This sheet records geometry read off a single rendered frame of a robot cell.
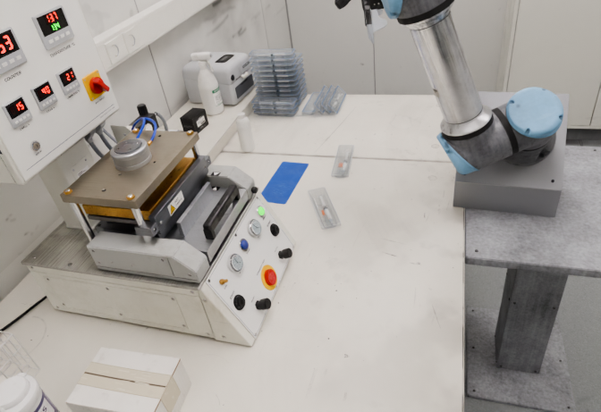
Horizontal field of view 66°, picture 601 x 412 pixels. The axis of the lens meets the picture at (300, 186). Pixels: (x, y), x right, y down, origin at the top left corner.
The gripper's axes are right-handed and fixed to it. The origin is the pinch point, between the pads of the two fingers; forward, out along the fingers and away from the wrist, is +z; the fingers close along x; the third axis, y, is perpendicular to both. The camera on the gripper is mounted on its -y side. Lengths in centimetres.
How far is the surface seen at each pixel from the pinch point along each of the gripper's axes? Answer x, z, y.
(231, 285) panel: -76, 23, -39
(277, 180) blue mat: -20, 35, -36
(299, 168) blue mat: -13.9, 35.4, -28.8
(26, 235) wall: -49, 22, -103
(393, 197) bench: -34, 38, 0
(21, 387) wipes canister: -101, 17, -72
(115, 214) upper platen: -71, 4, -60
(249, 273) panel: -70, 26, -36
